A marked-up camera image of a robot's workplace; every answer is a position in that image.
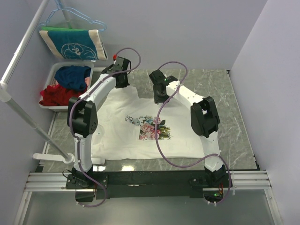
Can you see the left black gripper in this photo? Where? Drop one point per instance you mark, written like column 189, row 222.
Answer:
column 126, row 83

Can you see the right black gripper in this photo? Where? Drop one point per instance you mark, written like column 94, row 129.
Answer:
column 157, row 100

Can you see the white floral t shirt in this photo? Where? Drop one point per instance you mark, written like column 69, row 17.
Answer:
column 127, row 126

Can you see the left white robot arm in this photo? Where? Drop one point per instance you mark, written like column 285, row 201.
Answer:
column 82, row 111

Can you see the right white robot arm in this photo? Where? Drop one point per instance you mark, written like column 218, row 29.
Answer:
column 204, row 118

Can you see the navy blue t shirt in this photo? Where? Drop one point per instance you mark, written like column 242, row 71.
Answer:
column 73, row 77

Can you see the teal cartoon towel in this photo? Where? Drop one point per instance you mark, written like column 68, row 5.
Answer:
column 74, row 44

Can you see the white plastic laundry basket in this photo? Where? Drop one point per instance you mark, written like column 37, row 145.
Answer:
column 52, row 82

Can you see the red t shirt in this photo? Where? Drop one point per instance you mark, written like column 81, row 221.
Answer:
column 58, row 96

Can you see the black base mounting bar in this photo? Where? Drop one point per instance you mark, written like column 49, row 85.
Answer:
column 108, row 185

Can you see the blue wire hanger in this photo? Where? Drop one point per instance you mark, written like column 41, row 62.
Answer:
column 60, row 7

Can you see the white clothes rack frame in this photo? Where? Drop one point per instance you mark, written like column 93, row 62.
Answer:
column 18, row 140

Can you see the aluminium rail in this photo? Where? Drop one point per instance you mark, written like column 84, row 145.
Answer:
column 56, row 182

